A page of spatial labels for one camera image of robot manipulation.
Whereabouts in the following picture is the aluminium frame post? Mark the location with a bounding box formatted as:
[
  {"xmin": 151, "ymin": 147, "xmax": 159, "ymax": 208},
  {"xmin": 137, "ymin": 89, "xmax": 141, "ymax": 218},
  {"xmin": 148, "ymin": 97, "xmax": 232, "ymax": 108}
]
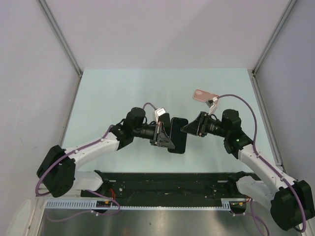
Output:
[
  {"xmin": 37, "ymin": 0, "xmax": 83, "ymax": 77},
  {"xmin": 252, "ymin": 0, "xmax": 298, "ymax": 74}
]

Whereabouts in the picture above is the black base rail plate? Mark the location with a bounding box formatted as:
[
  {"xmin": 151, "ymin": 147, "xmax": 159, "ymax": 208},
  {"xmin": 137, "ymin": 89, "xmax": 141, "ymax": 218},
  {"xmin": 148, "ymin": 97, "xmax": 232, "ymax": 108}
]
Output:
[{"xmin": 80, "ymin": 171, "xmax": 266, "ymax": 214}]

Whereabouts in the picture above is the right aluminium frame post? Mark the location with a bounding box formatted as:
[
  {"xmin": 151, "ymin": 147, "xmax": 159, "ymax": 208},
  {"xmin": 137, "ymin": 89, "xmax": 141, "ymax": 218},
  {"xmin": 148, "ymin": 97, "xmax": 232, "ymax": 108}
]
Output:
[{"xmin": 252, "ymin": 0, "xmax": 298, "ymax": 74}]

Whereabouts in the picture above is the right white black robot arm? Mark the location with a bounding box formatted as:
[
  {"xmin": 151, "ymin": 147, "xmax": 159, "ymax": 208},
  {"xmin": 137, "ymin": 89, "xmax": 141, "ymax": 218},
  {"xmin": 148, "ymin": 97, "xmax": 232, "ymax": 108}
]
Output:
[{"xmin": 181, "ymin": 109, "xmax": 315, "ymax": 231}]

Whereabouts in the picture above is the white slotted cable duct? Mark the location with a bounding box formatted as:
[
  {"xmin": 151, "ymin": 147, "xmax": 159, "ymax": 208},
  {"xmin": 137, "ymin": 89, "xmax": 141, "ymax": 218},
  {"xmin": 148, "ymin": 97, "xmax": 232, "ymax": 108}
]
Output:
[{"xmin": 45, "ymin": 199, "xmax": 231, "ymax": 211}]

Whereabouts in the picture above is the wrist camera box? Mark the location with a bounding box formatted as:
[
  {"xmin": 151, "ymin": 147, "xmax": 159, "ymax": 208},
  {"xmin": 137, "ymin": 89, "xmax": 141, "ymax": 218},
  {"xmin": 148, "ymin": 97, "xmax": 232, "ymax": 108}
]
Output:
[
  {"xmin": 154, "ymin": 107, "xmax": 166, "ymax": 123},
  {"xmin": 206, "ymin": 97, "xmax": 219, "ymax": 115}
]

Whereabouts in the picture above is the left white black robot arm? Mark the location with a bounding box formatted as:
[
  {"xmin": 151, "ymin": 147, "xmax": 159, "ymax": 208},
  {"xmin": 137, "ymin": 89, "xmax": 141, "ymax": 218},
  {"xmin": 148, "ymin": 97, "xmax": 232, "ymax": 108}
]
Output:
[{"xmin": 35, "ymin": 107, "xmax": 175, "ymax": 198}]

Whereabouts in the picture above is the white-edged black smartphone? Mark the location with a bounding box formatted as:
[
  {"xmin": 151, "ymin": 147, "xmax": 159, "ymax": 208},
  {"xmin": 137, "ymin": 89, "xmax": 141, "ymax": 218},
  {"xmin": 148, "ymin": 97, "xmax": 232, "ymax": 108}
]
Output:
[{"xmin": 158, "ymin": 113, "xmax": 171, "ymax": 137}]

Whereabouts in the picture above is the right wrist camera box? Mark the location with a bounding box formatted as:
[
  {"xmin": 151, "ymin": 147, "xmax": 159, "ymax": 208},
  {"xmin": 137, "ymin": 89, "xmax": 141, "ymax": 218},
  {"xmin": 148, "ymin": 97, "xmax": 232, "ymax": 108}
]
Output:
[{"xmin": 206, "ymin": 97, "xmax": 219, "ymax": 115}]

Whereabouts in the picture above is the pink phone case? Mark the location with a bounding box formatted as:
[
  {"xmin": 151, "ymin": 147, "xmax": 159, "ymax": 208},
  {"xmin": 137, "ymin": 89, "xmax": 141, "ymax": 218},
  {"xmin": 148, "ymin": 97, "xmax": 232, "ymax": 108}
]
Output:
[{"xmin": 192, "ymin": 89, "xmax": 218, "ymax": 102}]

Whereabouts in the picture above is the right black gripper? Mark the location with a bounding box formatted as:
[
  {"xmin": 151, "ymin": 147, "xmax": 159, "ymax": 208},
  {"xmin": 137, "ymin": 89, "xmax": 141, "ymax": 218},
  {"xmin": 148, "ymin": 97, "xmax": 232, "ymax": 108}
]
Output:
[{"xmin": 181, "ymin": 112, "xmax": 229, "ymax": 138}]

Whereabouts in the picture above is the left aluminium frame post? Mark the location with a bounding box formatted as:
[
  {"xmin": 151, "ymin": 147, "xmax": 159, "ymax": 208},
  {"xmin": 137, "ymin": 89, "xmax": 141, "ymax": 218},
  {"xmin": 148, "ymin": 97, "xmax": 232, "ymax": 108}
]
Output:
[{"xmin": 37, "ymin": 0, "xmax": 83, "ymax": 77}]

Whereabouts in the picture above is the black phone case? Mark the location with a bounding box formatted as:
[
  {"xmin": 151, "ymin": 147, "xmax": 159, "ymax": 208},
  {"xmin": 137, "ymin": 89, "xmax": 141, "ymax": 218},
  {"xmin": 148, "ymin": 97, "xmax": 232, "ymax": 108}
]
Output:
[{"xmin": 167, "ymin": 117, "xmax": 189, "ymax": 155}]

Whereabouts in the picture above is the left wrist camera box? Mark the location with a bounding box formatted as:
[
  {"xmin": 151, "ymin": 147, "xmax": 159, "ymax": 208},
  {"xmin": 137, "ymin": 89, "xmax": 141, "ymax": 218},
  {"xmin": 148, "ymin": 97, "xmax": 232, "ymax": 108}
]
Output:
[{"xmin": 154, "ymin": 107, "xmax": 166, "ymax": 123}]

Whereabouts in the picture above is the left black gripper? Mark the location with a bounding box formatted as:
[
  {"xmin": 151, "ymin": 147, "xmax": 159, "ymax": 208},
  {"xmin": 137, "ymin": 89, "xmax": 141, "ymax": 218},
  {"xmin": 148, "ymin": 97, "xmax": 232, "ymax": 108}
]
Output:
[{"xmin": 132, "ymin": 121, "xmax": 174, "ymax": 149}]

